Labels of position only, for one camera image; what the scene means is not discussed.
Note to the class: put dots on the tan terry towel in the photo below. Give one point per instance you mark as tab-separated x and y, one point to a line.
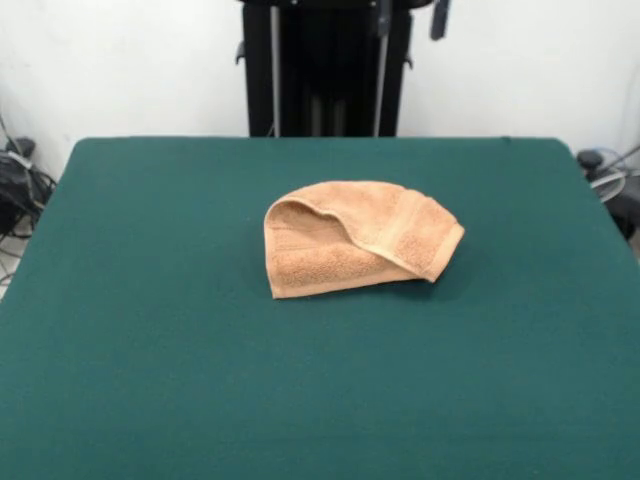
320	270

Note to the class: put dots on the dark green table cloth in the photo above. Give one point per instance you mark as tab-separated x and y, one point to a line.
150	350

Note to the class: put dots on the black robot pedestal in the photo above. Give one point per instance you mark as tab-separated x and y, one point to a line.
340	75

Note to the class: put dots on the black round pedestal foot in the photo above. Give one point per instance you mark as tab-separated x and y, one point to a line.
26	146
590	159

